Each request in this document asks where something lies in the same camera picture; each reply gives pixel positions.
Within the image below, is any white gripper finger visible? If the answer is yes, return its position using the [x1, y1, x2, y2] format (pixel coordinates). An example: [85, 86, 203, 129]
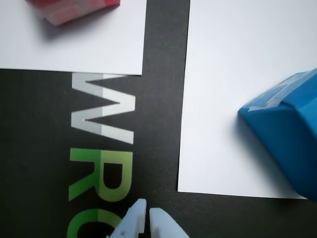
[106, 198, 148, 238]
[149, 207, 191, 238]

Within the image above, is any blue paper-wrapped box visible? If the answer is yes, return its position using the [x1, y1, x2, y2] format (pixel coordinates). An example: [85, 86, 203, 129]
[237, 67, 317, 201]

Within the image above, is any pink paper-wrapped box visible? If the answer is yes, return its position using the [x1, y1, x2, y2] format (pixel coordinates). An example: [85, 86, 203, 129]
[24, 0, 121, 26]

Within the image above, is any dark mat with WRO letters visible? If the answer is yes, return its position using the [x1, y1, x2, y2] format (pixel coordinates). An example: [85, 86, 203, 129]
[0, 0, 317, 238]

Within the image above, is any white paper sheet marked HOME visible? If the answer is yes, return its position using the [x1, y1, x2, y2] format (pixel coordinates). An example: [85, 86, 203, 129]
[177, 0, 317, 200]

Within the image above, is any white paper sheet marked 1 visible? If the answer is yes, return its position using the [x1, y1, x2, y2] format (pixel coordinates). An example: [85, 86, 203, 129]
[0, 0, 147, 76]

